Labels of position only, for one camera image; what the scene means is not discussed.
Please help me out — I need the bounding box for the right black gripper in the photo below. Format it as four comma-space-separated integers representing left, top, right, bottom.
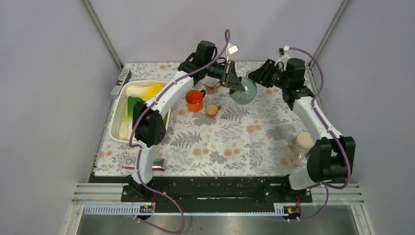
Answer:
246, 59, 290, 90

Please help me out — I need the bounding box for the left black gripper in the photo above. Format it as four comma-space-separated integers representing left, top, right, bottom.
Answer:
204, 59, 244, 91

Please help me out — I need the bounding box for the green glazed mug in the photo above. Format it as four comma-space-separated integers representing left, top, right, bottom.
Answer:
229, 76, 257, 105

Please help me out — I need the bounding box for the salmon pink floral mug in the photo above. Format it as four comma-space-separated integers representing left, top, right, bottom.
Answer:
204, 77, 221, 94

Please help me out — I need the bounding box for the small red-orange mug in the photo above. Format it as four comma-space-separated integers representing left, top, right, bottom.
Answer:
205, 104, 222, 118

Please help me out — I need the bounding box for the orange mug black rim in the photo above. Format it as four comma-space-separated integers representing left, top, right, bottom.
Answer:
185, 90, 206, 113

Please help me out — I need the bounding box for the cream floral mug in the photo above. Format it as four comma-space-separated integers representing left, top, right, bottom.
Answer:
285, 132, 314, 167

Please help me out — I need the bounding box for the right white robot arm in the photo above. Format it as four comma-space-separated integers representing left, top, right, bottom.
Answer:
247, 58, 356, 202

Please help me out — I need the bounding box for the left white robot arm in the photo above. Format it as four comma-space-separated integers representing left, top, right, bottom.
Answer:
129, 41, 245, 201

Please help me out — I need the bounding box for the floral table mat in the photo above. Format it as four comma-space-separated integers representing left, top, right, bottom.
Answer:
93, 63, 307, 177

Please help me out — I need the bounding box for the toy yellow cabbage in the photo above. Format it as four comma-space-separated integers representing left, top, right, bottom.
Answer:
125, 84, 163, 101

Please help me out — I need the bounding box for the silver snack packet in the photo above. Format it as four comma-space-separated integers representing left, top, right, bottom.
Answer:
121, 157, 166, 172

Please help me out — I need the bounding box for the white plastic tray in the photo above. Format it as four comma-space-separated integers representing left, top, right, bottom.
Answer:
109, 80, 167, 143

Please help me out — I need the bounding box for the toy green bok choy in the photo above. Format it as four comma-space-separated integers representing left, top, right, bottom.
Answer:
118, 96, 144, 141

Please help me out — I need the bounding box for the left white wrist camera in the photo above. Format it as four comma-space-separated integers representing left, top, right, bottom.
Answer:
225, 43, 239, 62

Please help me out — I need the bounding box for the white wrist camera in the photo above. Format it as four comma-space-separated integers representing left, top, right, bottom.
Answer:
277, 46, 291, 66
225, 43, 239, 62

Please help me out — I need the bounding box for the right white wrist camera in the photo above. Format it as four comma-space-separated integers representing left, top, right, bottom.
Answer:
277, 46, 291, 66

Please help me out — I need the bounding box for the grey box at wall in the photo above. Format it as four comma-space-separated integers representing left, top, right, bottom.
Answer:
110, 68, 132, 98

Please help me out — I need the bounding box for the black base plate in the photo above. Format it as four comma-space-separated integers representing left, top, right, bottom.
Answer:
121, 176, 313, 213

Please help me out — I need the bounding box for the white cable duct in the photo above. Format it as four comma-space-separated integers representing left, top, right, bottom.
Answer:
83, 203, 302, 216

